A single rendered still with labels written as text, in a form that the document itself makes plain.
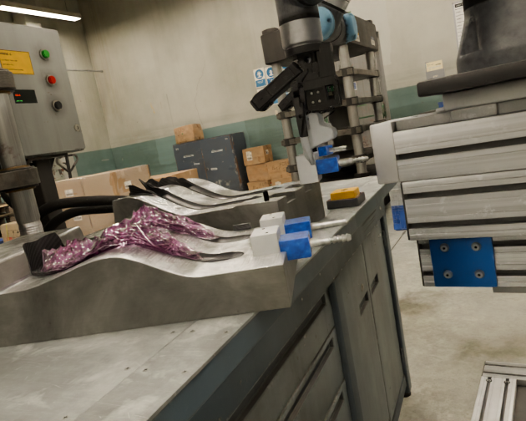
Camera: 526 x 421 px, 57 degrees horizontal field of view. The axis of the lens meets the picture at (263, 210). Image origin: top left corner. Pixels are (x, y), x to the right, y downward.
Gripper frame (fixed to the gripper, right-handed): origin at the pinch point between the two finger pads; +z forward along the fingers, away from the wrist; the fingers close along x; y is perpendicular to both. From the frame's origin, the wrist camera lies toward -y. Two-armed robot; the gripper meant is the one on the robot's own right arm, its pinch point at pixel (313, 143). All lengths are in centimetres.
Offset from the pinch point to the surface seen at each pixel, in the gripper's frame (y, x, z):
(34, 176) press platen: -49, -60, -6
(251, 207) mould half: 19, -59, 7
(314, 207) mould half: 20.0, -38.6, 12.1
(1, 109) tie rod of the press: -51, -64, -23
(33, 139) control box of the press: -67, -48, -16
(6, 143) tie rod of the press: -51, -64, -15
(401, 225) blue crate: -79, 260, 91
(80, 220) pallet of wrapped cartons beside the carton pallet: -367, 149, 45
